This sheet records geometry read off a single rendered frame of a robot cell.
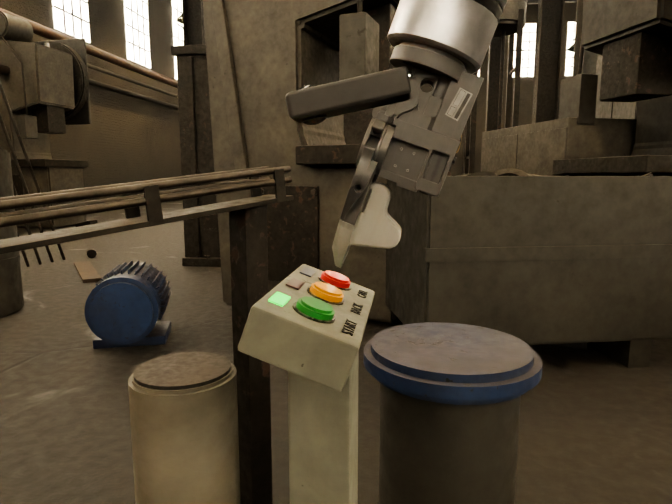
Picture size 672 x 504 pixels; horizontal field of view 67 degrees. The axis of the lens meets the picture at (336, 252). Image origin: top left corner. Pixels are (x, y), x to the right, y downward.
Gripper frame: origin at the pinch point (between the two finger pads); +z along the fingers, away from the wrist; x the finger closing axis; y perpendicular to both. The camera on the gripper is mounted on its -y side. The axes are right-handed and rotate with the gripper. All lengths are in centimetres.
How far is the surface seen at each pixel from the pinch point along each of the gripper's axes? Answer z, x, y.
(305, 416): 19.0, 2.3, 2.9
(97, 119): 112, 1033, -689
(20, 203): 9.7, 6.5, -38.9
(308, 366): 10.4, -4.6, 1.7
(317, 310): 5.8, -1.8, 0.4
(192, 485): 29.3, -1.9, -5.7
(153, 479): 30.0, -2.6, -9.8
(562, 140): -62, 294, 86
